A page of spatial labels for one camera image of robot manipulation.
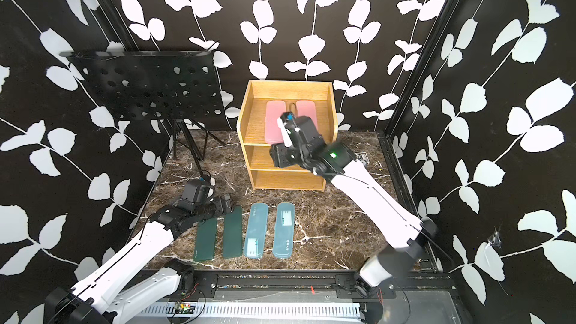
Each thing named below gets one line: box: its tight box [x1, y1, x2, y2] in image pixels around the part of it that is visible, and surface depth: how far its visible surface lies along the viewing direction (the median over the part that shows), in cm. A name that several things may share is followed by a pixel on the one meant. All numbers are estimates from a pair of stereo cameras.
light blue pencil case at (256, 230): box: [243, 202, 269, 259], surface depth 88 cm
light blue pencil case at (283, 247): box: [273, 201, 295, 259], surface depth 88 cm
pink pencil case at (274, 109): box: [264, 99, 287, 145], surface depth 81 cm
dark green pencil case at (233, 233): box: [223, 205, 243, 259], surface depth 86 cm
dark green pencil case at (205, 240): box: [193, 217, 218, 262], surface depth 83 cm
